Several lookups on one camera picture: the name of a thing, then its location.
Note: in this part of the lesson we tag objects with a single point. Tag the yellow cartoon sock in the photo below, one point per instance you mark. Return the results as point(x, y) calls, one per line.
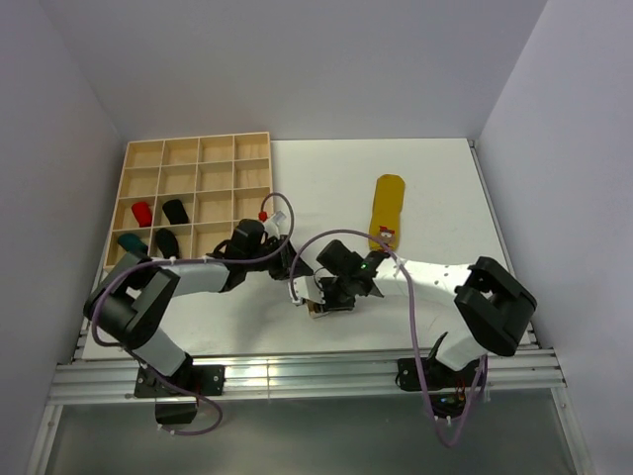
point(385, 223)

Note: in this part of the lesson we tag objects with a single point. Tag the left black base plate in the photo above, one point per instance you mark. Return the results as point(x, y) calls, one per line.
point(206, 380)

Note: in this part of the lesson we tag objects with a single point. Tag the teal rolled sock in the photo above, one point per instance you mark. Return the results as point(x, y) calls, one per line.
point(130, 242)

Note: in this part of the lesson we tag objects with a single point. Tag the wooden compartment tray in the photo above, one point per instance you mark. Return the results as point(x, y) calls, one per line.
point(220, 179)

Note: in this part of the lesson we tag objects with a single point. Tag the black rolled sock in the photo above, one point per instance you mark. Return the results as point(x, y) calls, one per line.
point(167, 243)
point(175, 212)

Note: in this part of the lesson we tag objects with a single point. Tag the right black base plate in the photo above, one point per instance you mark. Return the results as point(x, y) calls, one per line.
point(437, 376)

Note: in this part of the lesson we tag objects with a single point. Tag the black rolled sock lower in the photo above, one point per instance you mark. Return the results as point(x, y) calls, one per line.
point(167, 243)

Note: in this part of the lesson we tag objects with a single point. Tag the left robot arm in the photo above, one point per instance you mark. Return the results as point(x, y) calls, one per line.
point(131, 301)

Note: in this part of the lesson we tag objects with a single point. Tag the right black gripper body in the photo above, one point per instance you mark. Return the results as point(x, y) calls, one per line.
point(338, 296)

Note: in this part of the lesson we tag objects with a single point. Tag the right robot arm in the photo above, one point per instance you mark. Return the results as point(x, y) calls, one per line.
point(494, 308)

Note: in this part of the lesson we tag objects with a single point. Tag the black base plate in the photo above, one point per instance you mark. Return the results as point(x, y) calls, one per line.
point(437, 376)
point(206, 380)

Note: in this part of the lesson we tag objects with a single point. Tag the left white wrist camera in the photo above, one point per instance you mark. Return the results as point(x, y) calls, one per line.
point(274, 222)

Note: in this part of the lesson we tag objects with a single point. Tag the aluminium front rail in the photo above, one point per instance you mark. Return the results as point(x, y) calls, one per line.
point(346, 374)

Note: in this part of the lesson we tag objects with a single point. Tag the black rolled sock upper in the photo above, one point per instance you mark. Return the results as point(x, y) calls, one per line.
point(175, 212)

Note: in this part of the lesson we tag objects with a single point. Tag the red rolled sock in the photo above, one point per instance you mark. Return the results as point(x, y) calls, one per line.
point(142, 214)

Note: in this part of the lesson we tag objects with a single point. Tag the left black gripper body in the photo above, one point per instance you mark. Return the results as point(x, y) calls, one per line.
point(278, 266)

